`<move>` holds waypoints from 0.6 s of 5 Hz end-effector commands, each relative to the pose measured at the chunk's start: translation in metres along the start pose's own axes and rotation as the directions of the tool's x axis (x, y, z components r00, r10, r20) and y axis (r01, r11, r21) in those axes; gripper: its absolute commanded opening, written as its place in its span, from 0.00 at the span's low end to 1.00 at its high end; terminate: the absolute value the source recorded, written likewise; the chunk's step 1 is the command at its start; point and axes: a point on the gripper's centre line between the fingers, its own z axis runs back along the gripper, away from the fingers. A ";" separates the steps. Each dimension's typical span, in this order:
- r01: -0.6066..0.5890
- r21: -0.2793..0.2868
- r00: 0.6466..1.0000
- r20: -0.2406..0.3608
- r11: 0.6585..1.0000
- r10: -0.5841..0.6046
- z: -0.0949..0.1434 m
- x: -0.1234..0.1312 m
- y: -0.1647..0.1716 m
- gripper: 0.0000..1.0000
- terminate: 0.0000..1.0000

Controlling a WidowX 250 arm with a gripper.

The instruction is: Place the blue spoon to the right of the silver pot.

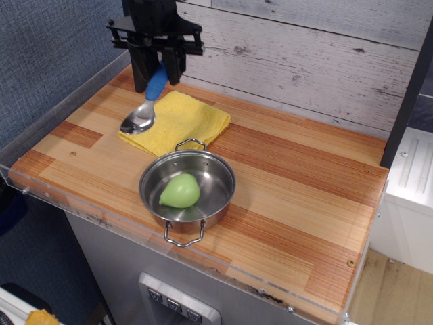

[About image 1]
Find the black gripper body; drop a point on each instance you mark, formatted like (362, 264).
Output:
(155, 25)

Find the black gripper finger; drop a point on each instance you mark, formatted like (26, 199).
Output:
(144, 64)
(175, 63)

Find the blue handled metal spoon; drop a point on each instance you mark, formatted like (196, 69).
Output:
(143, 117)

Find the yellow folded cloth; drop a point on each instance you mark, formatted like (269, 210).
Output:
(179, 117)

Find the green plastic pear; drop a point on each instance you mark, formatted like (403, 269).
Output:
(181, 192)

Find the clear acrylic table guard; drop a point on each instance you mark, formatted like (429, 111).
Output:
(289, 249)

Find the silver control panel with buttons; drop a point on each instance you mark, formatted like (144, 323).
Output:
(169, 305)

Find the yellow black object bottom left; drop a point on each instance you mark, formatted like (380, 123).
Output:
(38, 317)

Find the white metal side unit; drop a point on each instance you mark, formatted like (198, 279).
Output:
(403, 228)

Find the silver pot with handles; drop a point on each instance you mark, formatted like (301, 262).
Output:
(216, 179)

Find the black vertical post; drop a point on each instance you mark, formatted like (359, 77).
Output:
(409, 100)

